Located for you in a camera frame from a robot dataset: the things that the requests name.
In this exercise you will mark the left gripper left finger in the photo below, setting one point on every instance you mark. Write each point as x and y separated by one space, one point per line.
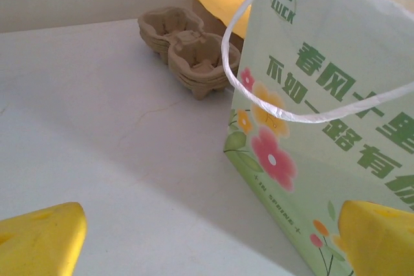
39 243

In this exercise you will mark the stack of yellow napkins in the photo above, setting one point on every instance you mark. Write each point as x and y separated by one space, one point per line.
223 1

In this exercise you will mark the floral white paper bag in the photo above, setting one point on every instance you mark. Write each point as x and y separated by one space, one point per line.
323 146

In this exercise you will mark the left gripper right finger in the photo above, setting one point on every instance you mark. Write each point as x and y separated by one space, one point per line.
381 243

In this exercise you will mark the stack of cardboard cup carriers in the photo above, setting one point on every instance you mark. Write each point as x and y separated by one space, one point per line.
181 49

